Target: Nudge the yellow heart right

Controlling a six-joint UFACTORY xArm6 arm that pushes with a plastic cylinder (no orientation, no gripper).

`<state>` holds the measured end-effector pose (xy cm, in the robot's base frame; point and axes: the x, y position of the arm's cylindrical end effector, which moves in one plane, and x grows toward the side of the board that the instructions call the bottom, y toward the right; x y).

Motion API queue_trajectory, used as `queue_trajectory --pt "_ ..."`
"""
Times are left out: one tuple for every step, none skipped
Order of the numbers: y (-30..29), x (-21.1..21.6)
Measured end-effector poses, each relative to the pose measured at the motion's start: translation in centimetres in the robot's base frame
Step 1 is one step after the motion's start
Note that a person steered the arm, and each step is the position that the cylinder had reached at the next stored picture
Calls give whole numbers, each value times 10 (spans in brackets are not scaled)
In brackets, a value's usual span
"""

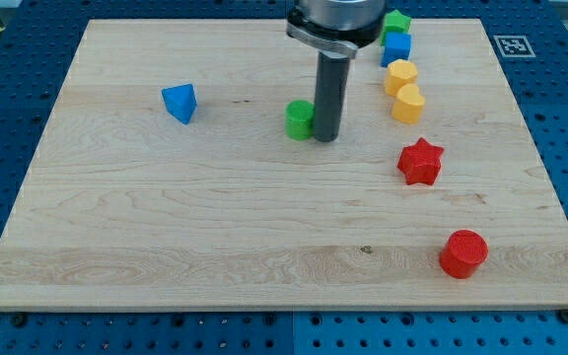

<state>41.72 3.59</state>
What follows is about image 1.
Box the green star block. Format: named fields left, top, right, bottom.
left=380, top=9, right=412, bottom=46

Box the blue triangle block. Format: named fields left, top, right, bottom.
left=162, top=84, right=197, bottom=125

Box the yellow hexagon block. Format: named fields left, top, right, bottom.
left=384, top=59, right=418, bottom=97

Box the white fiducial marker tag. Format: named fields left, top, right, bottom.
left=493, top=35, right=535, bottom=58

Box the red cylinder block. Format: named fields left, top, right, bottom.
left=439, top=229, right=489, bottom=279

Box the yellow heart block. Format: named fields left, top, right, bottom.
left=390, top=84, right=426, bottom=124

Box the blue cube block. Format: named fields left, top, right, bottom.
left=381, top=32, right=412, bottom=67

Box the red star block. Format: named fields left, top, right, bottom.
left=397, top=137, right=444, bottom=185

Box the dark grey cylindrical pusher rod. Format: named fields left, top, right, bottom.
left=313, top=51, right=350, bottom=142

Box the green cylinder block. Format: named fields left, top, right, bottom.
left=285, top=100, right=315, bottom=140

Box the light wooden board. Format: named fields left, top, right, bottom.
left=0, top=19, right=568, bottom=313

